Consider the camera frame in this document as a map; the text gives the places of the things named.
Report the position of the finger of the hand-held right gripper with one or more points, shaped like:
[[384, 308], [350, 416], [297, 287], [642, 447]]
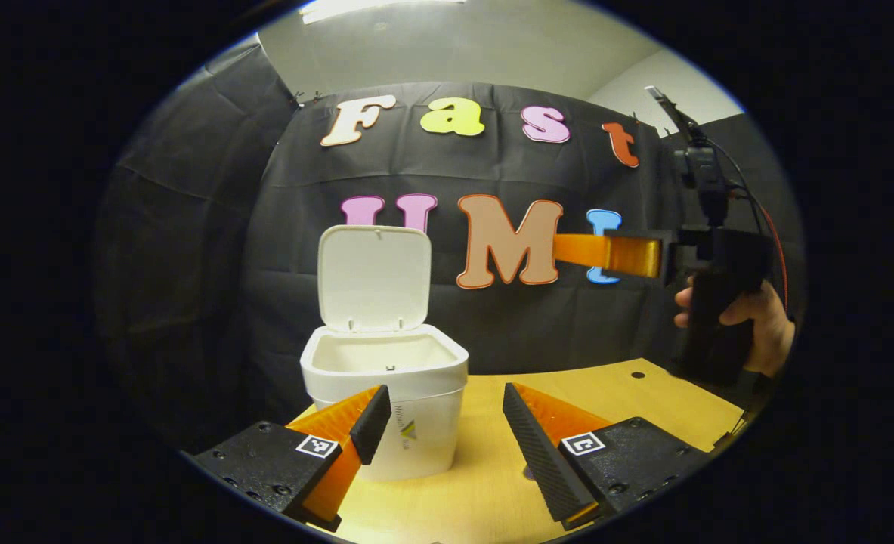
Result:
[[628, 257]]

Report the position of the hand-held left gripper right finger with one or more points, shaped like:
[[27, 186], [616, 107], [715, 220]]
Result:
[[541, 461]]

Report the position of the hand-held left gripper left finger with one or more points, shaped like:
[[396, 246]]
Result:
[[371, 427]]

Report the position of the white desktop garbage bin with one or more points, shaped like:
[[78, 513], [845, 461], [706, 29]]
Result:
[[375, 279]]

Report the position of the wooden desktop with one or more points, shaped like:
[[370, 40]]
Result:
[[605, 393]]

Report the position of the black backdrop cloth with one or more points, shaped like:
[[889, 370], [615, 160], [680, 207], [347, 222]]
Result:
[[492, 332]]

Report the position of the ceiling light panel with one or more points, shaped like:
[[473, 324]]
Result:
[[378, 9]]

